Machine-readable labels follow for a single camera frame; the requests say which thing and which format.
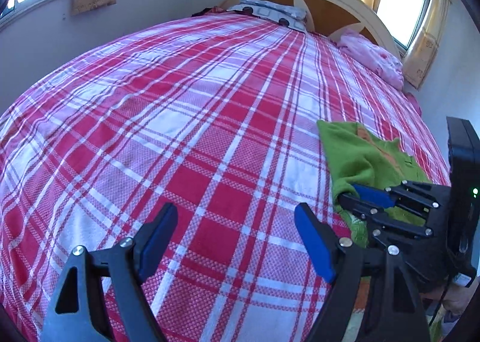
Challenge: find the green orange striped knit sweater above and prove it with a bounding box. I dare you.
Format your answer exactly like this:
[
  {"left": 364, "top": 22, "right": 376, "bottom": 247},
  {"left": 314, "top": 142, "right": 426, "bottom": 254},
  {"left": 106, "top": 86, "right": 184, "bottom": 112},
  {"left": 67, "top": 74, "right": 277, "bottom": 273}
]
[{"left": 316, "top": 120, "right": 443, "bottom": 342}]

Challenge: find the dark clothing beside bed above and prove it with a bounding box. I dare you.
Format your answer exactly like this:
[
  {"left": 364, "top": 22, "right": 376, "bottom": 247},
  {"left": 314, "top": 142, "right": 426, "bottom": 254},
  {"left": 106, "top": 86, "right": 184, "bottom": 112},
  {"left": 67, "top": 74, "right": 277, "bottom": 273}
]
[{"left": 191, "top": 6, "right": 225, "bottom": 17}]

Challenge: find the person right hand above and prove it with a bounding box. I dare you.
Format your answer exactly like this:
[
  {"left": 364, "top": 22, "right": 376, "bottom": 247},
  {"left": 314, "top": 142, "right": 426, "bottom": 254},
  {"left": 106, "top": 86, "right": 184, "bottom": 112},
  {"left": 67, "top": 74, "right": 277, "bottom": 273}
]
[{"left": 442, "top": 279, "right": 479, "bottom": 317}]

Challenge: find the yellow curtain right panel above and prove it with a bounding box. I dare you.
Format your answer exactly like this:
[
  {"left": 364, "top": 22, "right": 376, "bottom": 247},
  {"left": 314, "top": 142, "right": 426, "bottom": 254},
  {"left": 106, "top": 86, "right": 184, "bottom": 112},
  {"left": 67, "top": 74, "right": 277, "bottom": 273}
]
[{"left": 403, "top": 0, "right": 451, "bottom": 89}]

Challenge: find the pink pillow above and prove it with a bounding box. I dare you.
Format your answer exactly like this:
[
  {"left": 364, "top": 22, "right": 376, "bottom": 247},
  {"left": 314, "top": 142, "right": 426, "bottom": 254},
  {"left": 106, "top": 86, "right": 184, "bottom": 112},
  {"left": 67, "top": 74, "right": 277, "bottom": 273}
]
[{"left": 337, "top": 29, "right": 404, "bottom": 91}]

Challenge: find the red white plaid bed sheet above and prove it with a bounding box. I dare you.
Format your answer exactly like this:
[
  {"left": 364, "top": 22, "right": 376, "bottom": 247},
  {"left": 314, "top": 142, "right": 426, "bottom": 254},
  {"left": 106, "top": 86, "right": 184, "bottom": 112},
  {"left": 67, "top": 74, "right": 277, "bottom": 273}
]
[{"left": 1, "top": 13, "right": 448, "bottom": 341}]

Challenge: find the cream wooden headboard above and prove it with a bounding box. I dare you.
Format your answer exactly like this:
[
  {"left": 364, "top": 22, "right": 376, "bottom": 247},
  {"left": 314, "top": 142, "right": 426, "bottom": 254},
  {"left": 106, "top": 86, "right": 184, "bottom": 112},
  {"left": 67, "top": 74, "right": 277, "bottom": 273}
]
[{"left": 220, "top": 0, "right": 400, "bottom": 57}]

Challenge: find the grey car print pillow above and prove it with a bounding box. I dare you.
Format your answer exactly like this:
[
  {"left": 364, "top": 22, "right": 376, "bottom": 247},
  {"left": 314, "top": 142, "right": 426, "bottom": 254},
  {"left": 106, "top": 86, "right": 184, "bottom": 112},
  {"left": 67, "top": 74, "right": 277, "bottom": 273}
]
[{"left": 227, "top": 0, "right": 307, "bottom": 33}]

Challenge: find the pink cloth by wall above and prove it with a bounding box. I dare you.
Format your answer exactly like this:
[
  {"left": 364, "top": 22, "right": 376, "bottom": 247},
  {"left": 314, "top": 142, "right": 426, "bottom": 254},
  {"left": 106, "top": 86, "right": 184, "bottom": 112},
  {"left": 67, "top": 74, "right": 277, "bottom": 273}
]
[{"left": 404, "top": 92, "right": 422, "bottom": 116}]

